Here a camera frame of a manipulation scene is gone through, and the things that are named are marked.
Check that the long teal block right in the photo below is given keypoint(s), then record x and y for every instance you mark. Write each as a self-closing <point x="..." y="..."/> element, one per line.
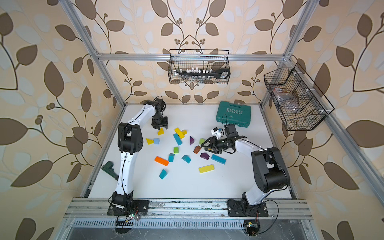
<point x="218" y="159"/>

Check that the long teal block upper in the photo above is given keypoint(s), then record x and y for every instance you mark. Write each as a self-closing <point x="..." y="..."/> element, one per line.
<point x="177" y="139"/>

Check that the long teal block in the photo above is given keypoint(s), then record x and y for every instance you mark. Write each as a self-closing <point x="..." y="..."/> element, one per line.
<point x="177" y="139"/>
<point x="218" y="159"/>

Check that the purple triangle block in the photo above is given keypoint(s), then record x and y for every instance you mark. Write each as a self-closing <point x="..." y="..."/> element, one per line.
<point x="204" y="156"/>
<point x="191" y="140"/>

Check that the orange long block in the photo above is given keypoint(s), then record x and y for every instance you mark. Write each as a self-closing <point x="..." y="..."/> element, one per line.
<point x="162" y="161"/>

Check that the plastic bag in basket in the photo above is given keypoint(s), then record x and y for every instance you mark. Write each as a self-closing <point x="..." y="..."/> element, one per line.
<point x="287" y="102"/>

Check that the purple triangle block lower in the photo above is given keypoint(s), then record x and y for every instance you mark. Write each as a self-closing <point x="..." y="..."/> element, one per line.
<point x="204" y="156"/>

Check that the long yellow block lower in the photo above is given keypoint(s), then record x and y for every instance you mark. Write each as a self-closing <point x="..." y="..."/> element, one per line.
<point x="206" y="169"/>

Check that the right wire basket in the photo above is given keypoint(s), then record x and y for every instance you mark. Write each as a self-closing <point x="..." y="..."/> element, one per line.
<point x="300" y="102"/>

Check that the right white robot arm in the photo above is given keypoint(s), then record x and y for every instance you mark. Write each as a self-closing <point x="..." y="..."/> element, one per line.
<point x="270" y="172"/>

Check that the back wire basket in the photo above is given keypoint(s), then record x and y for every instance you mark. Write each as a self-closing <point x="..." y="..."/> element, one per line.
<point x="186" y="59"/>

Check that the socket rail with sockets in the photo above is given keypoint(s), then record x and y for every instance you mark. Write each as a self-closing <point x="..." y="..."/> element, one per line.
<point x="190" y="74"/>

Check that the teal triangle block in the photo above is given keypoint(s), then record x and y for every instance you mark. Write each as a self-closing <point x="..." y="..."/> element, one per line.
<point x="186" y="158"/>
<point x="163" y="174"/>

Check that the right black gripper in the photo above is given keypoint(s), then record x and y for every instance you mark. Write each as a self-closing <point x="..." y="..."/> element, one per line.
<point x="212" y="139"/>

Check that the wire basket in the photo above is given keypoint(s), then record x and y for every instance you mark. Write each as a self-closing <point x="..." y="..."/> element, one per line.
<point x="300" y="102"/>
<point x="186" y="59"/>

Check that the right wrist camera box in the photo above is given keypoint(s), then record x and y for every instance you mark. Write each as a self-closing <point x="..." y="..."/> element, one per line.
<point x="217" y="132"/>

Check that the yellow triangle block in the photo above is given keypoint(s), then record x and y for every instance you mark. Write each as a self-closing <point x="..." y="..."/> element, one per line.
<point x="161" y="132"/>
<point x="150" y="141"/>

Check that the long yellow block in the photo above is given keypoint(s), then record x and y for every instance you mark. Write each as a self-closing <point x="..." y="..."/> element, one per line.
<point x="179" y="133"/>
<point x="206" y="169"/>

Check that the long yellow block upper left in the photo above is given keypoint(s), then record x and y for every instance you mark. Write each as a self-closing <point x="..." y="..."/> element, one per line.
<point x="179" y="133"/>

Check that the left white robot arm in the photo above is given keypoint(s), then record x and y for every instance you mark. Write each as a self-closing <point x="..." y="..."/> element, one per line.
<point x="130" y="143"/>

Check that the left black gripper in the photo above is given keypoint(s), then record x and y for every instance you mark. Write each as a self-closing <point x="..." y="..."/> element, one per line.
<point x="159" y="126"/>

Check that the green plastic tool case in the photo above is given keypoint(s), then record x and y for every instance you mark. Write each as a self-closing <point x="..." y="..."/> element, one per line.
<point x="229" y="113"/>

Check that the brown wooden block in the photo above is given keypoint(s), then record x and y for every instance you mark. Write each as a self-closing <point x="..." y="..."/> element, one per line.
<point x="197" y="149"/>

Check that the purple triangle block upper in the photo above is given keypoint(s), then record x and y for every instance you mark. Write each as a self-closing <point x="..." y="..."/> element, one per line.
<point x="191" y="140"/>

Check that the dark green hand tool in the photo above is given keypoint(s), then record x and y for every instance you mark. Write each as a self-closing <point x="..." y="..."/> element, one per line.
<point x="109" y="169"/>

